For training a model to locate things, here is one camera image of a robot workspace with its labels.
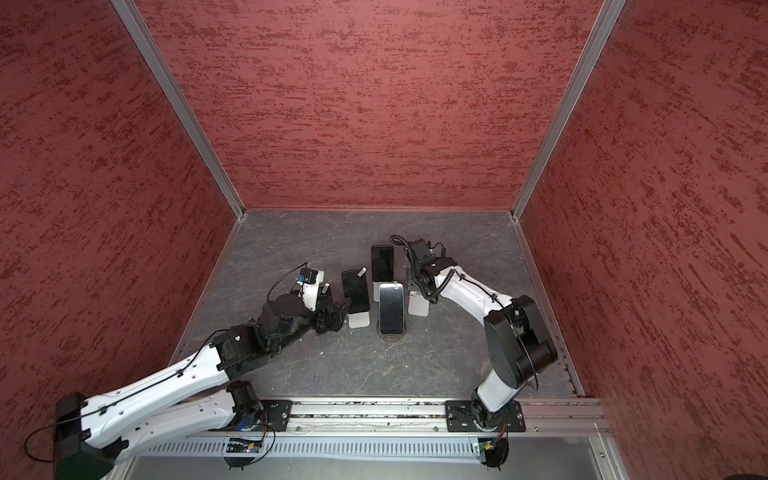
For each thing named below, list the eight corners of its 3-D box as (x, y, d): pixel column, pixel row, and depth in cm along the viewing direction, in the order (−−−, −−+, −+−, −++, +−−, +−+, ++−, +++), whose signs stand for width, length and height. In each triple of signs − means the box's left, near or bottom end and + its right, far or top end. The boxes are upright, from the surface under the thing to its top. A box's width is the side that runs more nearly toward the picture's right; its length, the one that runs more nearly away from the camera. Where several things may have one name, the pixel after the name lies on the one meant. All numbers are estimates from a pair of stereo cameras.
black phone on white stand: (345, 316, 93) (339, 292, 81) (348, 295, 98) (342, 269, 86) (368, 316, 93) (365, 292, 81) (370, 295, 98) (367, 269, 86)
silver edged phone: (378, 339, 89) (377, 322, 79) (380, 302, 97) (378, 283, 87) (403, 339, 89) (404, 322, 79) (402, 302, 97) (403, 283, 87)
